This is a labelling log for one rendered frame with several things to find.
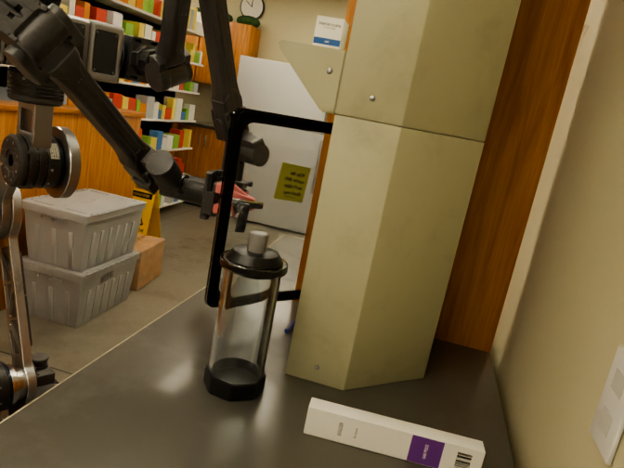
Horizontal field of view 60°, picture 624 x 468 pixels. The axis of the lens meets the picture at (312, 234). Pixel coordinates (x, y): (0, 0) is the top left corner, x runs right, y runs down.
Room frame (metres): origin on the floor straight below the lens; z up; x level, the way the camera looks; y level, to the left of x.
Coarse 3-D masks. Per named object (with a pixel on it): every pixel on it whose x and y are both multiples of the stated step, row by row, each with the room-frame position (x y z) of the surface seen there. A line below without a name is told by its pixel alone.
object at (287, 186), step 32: (256, 128) 1.04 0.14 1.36; (288, 128) 1.08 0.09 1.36; (256, 160) 1.04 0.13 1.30; (288, 160) 1.09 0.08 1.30; (320, 160) 1.15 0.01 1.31; (256, 192) 1.05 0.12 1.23; (288, 192) 1.10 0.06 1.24; (256, 224) 1.06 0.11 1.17; (288, 224) 1.11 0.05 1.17; (288, 256) 1.12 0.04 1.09; (288, 288) 1.13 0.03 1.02
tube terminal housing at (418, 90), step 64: (384, 0) 0.89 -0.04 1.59; (448, 0) 0.90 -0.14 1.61; (512, 0) 0.97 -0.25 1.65; (384, 64) 0.88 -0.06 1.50; (448, 64) 0.91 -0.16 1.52; (384, 128) 0.88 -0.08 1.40; (448, 128) 0.93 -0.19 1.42; (320, 192) 0.90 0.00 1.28; (384, 192) 0.88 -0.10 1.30; (448, 192) 0.95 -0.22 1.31; (320, 256) 0.89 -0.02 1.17; (384, 256) 0.89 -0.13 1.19; (448, 256) 0.98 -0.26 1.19; (320, 320) 0.89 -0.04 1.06; (384, 320) 0.91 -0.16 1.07
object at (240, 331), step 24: (240, 288) 0.78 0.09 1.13; (264, 288) 0.78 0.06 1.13; (240, 312) 0.78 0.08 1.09; (264, 312) 0.79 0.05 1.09; (216, 336) 0.79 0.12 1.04; (240, 336) 0.78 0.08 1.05; (264, 336) 0.80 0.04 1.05; (216, 360) 0.79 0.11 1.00; (240, 360) 0.78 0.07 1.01; (264, 360) 0.81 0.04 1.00
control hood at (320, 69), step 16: (288, 48) 0.91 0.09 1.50; (304, 48) 0.91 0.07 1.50; (320, 48) 0.90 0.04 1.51; (304, 64) 0.91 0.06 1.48; (320, 64) 0.90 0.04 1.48; (336, 64) 0.90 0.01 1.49; (304, 80) 0.91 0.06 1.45; (320, 80) 0.90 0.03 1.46; (336, 80) 0.90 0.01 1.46; (320, 96) 0.90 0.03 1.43; (336, 96) 0.90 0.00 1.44
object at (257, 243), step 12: (252, 240) 0.81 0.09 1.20; (264, 240) 0.81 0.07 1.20; (228, 252) 0.81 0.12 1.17; (240, 252) 0.80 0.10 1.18; (252, 252) 0.81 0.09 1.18; (264, 252) 0.82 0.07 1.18; (276, 252) 0.84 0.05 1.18; (240, 264) 0.78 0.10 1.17; (252, 264) 0.78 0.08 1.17; (264, 264) 0.78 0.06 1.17; (276, 264) 0.80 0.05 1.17
